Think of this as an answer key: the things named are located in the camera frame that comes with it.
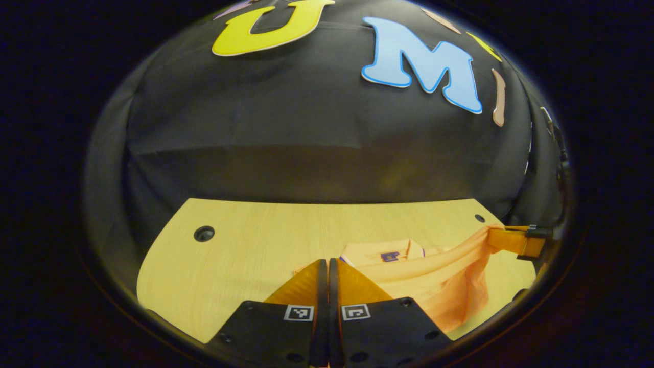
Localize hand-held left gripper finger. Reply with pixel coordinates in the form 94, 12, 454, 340
329, 257, 454, 368
204, 258, 329, 368

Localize orange polo T-shirt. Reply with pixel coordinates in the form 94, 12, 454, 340
294, 224, 506, 334

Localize black backdrop cloth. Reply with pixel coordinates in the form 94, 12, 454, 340
84, 0, 573, 256

